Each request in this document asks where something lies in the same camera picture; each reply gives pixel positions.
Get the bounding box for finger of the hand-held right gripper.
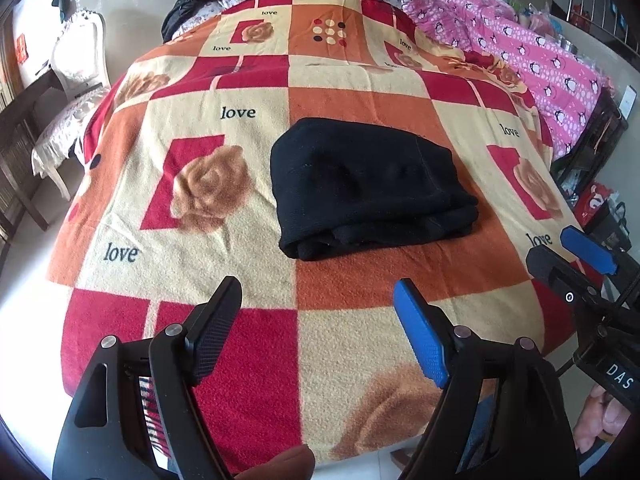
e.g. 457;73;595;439
560;226;621;276
526;245;601;306

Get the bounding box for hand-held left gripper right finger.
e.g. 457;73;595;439
393;279;581;480

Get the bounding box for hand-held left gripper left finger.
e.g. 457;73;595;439
51;276;243;480

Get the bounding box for black pants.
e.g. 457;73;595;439
270;117;480;262

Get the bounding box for person's right hand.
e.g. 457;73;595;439
572;385;623;453

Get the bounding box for person's left hand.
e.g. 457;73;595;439
232;446;316;480

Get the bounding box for red bag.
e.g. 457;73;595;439
575;182;617;226

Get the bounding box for rose checkered printed blanket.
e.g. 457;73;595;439
47;0;588;466

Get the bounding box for pink printed quilt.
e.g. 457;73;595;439
389;0;616;161

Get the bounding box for clear plastic bags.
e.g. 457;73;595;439
500;0;568;43

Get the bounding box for metal rack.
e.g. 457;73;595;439
567;0;640;51

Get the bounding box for white chair with cushion cover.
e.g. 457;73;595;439
31;10;113;201

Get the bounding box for dark wooden table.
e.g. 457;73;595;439
0;67;68;261

